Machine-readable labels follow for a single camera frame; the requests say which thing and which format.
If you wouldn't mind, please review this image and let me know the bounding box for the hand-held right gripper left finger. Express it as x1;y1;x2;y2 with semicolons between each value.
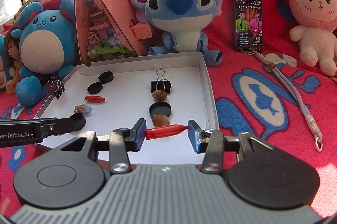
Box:
60;118;147;174

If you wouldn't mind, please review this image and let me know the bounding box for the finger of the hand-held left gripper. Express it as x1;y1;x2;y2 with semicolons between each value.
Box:
39;115;79;136

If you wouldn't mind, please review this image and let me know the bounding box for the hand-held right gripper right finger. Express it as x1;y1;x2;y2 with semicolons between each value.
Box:
187;120;274;174

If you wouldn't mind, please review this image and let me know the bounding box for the large red crayon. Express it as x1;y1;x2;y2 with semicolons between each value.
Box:
145;124;189;140

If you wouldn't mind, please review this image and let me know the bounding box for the brown walnut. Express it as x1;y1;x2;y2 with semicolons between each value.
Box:
152;90;168;102
152;114;170;127

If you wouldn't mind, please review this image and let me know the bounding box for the white cardboard box tray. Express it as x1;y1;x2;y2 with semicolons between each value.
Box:
34;51;219;164

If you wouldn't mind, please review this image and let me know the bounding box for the bear hair clip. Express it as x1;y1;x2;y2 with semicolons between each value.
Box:
74;104;93;114

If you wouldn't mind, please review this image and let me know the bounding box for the small black pan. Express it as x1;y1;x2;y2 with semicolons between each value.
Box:
149;102;172;118

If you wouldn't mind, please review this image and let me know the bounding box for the small red crayon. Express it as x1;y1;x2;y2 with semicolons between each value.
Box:
84;95;106;103

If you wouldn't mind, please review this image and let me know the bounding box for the black binder clip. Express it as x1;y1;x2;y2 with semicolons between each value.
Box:
151;69;171;94
47;79;65;99

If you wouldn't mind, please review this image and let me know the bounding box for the round blue mouse plush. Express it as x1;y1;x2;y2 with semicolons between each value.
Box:
11;0;79;108

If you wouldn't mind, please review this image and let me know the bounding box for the brown-haired doll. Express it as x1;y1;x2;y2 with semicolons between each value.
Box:
4;25;27;94

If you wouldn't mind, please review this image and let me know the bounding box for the blue cat robot plush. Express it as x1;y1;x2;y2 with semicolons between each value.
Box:
0;33;12;93

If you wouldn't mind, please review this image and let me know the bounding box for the pink triangular miniature house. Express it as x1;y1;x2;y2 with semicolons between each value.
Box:
73;0;153;67

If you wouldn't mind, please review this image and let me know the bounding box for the black smartphone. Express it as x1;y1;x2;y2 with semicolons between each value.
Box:
234;0;264;53

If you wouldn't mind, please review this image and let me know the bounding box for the blue alien plush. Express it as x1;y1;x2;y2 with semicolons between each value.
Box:
131;0;225;67

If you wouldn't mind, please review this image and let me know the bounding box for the pink bunny plush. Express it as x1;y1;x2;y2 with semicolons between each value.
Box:
282;0;337;77

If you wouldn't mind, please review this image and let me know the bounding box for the small pink switch box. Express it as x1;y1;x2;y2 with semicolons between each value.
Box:
130;24;153;42

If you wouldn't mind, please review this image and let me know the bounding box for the grey phone lanyard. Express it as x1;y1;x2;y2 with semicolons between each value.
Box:
247;50;324;152

